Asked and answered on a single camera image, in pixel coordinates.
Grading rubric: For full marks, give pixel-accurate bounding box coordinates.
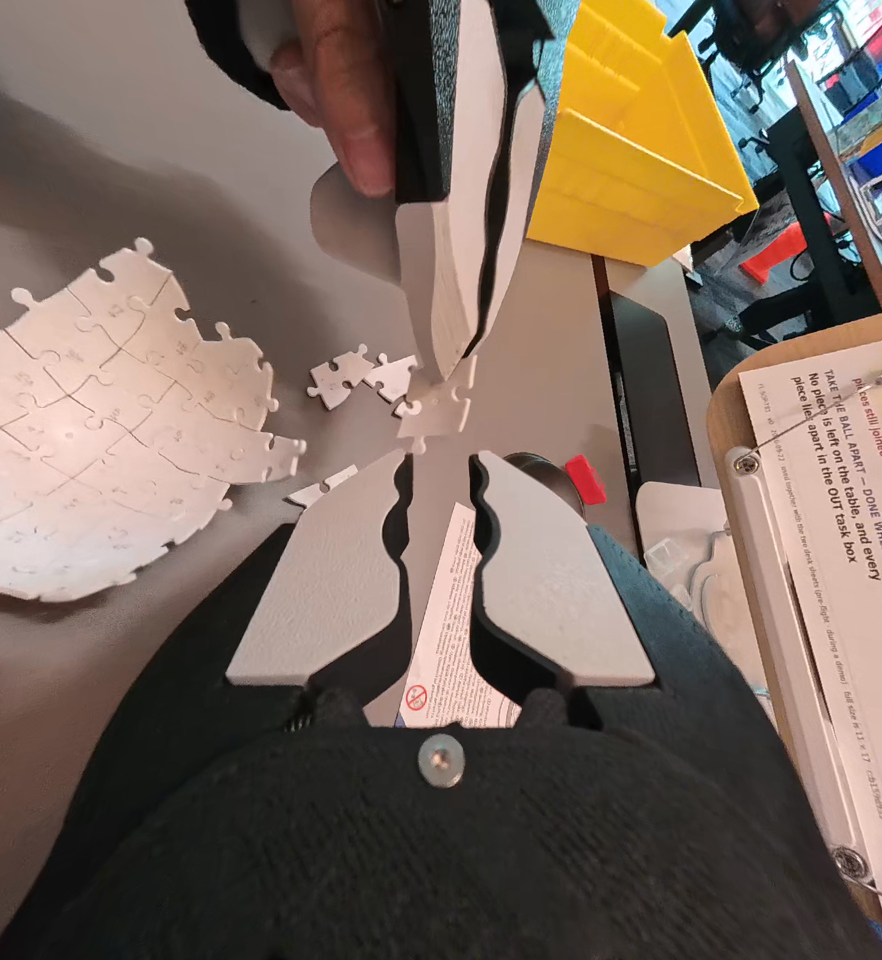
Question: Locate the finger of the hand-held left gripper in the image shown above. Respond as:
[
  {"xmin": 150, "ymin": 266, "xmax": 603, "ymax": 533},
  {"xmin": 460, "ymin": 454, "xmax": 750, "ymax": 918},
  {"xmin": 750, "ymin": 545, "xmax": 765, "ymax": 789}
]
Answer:
[
  {"xmin": 465, "ymin": 86, "xmax": 551, "ymax": 361},
  {"xmin": 396, "ymin": 0, "xmax": 523, "ymax": 382}
]

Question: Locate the black desk frame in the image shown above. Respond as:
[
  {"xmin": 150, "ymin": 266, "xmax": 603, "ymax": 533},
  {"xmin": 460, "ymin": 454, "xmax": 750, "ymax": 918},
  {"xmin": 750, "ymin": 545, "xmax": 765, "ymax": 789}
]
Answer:
[{"xmin": 765, "ymin": 105, "xmax": 882, "ymax": 320}]

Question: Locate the black dome puzzle stand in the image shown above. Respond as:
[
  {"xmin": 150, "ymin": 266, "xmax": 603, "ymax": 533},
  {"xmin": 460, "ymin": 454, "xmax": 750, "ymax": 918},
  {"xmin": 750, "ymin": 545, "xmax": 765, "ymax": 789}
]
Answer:
[{"xmin": 502, "ymin": 451, "xmax": 586, "ymax": 520}]

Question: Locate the person's left hand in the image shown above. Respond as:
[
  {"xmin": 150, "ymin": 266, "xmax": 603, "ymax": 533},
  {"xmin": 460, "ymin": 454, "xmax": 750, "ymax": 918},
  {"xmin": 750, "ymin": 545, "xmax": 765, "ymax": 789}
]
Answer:
[{"xmin": 270, "ymin": 0, "xmax": 397, "ymax": 198}]

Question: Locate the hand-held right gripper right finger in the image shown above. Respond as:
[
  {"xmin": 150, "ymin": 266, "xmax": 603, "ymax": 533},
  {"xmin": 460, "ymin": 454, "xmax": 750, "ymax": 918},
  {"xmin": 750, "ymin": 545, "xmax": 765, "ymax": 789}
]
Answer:
[{"xmin": 468, "ymin": 450, "xmax": 657, "ymax": 708}]

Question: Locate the printed puzzle instruction leaflet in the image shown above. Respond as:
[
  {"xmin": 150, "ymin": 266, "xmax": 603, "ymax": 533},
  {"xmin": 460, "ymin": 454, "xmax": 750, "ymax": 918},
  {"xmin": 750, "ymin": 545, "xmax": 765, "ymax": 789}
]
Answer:
[{"xmin": 396, "ymin": 502, "xmax": 525, "ymax": 730}]

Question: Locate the black rounded panel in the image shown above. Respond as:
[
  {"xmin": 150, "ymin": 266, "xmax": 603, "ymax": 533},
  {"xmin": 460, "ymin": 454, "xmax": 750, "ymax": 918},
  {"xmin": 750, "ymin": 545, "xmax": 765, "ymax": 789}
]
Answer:
[{"xmin": 607, "ymin": 288, "xmax": 714, "ymax": 526}]

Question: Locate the black office chair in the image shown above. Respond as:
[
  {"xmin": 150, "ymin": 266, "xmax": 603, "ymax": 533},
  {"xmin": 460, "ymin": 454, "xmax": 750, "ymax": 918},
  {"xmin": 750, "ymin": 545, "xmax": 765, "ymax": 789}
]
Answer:
[{"xmin": 669, "ymin": 0, "xmax": 840, "ymax": 114}]

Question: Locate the clear plastic block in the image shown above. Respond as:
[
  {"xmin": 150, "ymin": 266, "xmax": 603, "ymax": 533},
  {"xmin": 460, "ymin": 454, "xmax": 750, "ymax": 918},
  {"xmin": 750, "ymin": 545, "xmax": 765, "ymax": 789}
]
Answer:
[{"xmin": 645, "ymin": 540, "xmax": 688, "ymax": 582}]

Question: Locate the partly built white puzzle ball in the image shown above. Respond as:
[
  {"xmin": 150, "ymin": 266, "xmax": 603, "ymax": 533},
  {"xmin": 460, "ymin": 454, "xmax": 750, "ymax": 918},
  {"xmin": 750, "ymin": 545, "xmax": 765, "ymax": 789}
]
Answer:
[{"xmin": 0, "ymin": 237, "xmax": 309, "ymax": 604}]

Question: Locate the orange object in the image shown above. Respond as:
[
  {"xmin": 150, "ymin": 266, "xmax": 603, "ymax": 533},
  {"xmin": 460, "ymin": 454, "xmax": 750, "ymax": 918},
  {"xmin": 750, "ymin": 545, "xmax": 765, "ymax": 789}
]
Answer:
[{"xmin": 738, "ymin": 221, "xmax": 807, "ymax": 285}]

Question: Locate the red plastic clip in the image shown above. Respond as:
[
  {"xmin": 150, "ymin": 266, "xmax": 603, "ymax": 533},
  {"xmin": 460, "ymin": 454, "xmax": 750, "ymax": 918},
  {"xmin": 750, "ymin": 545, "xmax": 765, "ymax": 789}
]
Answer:
[{"xmin": 564, "ymin": 454, "xmax": 609, "ymax": 506}]

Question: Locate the printed instruction sheet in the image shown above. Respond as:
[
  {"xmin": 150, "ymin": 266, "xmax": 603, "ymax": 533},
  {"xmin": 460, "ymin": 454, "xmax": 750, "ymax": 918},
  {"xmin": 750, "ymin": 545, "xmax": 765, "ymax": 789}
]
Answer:
[{"xmin": 737, "ymin": 330, "xmax": 882, "ymax": 948}]

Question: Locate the wooden sheet board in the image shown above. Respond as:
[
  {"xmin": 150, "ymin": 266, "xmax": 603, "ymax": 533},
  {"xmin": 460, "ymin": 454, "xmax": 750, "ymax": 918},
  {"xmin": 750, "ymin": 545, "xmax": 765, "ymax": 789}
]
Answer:
[{"xmin": 705, "ymin": 306, "xmax": 882, "ymax": 927}]

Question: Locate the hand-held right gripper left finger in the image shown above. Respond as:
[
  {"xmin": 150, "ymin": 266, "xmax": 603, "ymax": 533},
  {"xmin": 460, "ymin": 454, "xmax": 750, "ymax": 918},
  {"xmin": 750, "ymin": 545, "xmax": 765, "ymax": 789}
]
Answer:
[{"xmin": 225, "ymin": 448, "xmax": 414, "ymax": 706}]

